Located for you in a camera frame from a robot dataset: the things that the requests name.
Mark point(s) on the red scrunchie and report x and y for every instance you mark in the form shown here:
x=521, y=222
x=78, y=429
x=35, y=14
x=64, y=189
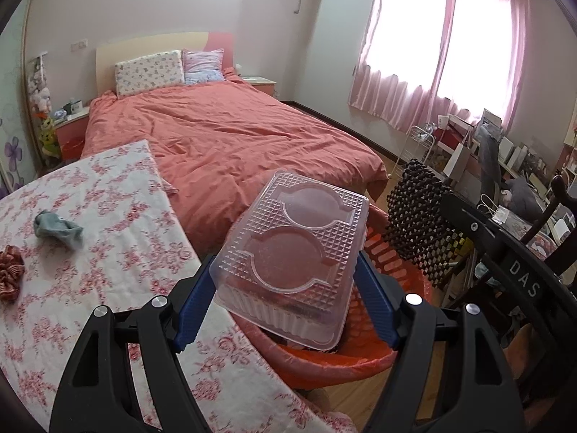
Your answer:
x=10, y=275

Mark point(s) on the red and white shelf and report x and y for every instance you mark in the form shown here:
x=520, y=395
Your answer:
x=455, y=133

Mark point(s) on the pink striped pillow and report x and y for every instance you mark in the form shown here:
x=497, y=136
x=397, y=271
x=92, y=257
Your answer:
x=203, y=65

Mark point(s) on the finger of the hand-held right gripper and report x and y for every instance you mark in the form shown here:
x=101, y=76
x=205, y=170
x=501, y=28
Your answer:
x=471, y=225

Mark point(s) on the clear plastic food container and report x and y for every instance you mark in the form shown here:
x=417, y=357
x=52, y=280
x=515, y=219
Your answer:
x=288, y=257

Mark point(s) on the beaded seat cover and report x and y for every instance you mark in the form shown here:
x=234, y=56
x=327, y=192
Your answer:
x=421, y=221

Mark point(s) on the floral pillow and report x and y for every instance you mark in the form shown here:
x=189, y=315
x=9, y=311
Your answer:
x=148, y=72

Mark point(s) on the pink floral tablecloth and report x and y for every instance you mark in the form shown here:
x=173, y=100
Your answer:
x=103, y=243

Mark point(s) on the white paper bag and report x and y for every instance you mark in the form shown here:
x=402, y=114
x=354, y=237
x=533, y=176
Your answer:
x=456, y=162

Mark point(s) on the dark wooden chair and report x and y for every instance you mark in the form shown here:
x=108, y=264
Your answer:
x=559, y=207

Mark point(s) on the orange plastic laundry basket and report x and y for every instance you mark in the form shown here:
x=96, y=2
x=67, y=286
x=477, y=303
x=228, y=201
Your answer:
x=399, y=266

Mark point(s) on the small white plush toy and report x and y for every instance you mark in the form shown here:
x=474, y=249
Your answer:
x=239, y=70

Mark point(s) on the grey sock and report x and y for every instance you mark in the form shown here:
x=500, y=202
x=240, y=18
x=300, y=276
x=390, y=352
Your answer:
x=56, y=228

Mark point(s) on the cream and pink headboard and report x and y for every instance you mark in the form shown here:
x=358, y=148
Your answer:
x=148, y=43

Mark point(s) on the pink nightstand with mug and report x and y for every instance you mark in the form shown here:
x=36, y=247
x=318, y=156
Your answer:
x=72, y=131

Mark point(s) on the yellow-green plush toy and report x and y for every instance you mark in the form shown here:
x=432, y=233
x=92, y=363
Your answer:
x=48, y=137

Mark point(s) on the bed with salmon duvet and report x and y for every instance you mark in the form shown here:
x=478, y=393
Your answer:
x=225, y=144

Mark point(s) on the pink curtain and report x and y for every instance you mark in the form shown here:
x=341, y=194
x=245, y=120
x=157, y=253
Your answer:
x=428, y=54

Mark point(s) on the floral sliding wardrobe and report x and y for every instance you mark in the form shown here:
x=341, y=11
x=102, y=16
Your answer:
x=13, y=144

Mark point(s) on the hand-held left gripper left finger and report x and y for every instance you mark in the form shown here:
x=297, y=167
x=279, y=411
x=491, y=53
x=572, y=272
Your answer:
x=194, y=309

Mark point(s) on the clear tube of plush toys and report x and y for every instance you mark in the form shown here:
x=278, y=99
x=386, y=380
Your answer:
x=38, y=85

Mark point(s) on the grey office chair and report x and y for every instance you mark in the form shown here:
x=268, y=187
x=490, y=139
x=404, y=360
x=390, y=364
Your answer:
x=491, y=162

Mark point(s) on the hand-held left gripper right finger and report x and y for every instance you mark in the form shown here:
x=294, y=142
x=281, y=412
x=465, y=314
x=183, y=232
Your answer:
x=375, y=304

